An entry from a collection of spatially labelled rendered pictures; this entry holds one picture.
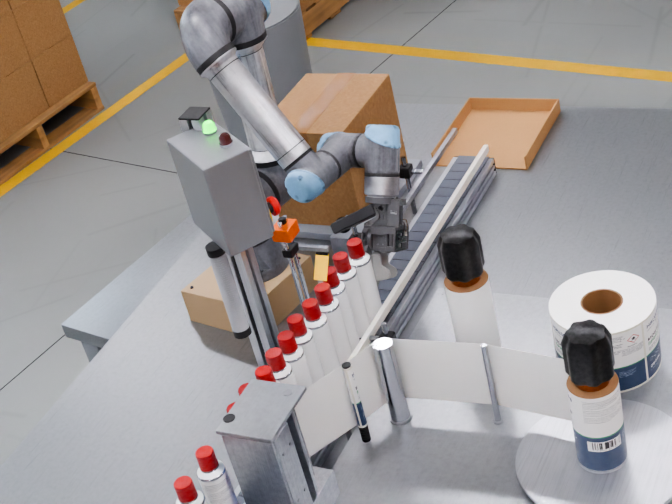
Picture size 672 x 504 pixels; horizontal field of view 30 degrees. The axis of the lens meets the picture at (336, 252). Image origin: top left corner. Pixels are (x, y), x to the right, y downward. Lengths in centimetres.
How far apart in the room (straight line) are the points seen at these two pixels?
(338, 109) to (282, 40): 196
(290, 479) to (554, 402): 51
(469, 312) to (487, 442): 26
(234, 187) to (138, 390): 74
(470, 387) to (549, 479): 24
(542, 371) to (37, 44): 411
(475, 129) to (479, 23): 268
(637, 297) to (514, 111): 119
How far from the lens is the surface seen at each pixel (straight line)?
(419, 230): 299
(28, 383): 450
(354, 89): 316
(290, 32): 504
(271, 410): 215
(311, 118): 307
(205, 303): 290
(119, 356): 296
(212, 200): 224
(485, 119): 350
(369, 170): 268
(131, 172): 557
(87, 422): 281
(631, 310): 240
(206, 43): 265
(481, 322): 248
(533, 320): 264
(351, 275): 260
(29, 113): 601
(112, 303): 315
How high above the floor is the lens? 249
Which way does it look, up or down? 33 degrees down
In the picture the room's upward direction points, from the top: 15 degrees counter-clockwise
